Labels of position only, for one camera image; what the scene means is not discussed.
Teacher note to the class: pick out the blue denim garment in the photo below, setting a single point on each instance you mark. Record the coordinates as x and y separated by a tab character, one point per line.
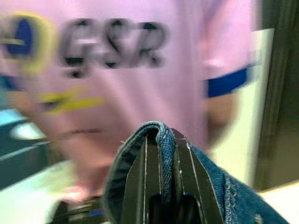
233	191

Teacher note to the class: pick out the dark curtain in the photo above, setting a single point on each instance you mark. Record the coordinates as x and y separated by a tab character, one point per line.
280	93

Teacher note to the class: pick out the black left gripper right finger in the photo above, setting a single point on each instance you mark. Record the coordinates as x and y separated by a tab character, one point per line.
196	177

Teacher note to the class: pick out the person in pink shirt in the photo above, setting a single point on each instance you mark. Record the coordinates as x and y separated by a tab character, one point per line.
140	93

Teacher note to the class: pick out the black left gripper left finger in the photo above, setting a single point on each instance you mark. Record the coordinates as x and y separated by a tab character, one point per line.
137	186

